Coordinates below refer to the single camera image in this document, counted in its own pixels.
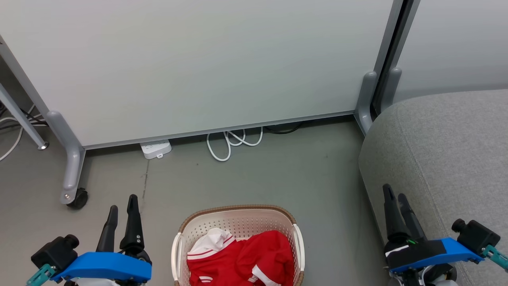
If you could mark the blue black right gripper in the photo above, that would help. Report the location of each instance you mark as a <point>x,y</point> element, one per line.
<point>432,254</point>

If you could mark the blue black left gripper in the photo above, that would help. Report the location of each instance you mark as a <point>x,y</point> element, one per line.
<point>107,267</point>

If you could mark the red garment with white collar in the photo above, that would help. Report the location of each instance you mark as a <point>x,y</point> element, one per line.
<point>210,256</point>

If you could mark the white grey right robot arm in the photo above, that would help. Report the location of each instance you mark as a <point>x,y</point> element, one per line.
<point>432,278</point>

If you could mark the grey fabric sofa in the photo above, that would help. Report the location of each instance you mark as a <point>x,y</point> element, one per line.
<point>448,147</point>

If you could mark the black caster wheel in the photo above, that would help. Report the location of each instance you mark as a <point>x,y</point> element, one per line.
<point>79,198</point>

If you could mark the grey partition leg with caster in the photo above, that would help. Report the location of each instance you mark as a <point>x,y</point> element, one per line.
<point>71,159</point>

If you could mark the white power strip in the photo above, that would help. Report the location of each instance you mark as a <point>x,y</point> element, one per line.
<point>156,148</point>

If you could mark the cream perforated laundry basket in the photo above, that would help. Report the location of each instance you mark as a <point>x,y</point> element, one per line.
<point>242,218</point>

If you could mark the grey metal table leg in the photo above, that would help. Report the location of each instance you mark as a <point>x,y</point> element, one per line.
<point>24,123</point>

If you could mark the large white partition panel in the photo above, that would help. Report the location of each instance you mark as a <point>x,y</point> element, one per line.
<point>198,63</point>

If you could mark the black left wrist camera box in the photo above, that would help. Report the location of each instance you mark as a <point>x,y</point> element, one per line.
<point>55,252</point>

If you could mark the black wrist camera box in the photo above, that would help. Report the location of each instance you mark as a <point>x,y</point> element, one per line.
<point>476,236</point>
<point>55,252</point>

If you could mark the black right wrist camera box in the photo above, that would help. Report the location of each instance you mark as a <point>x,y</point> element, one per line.
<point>476,236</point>

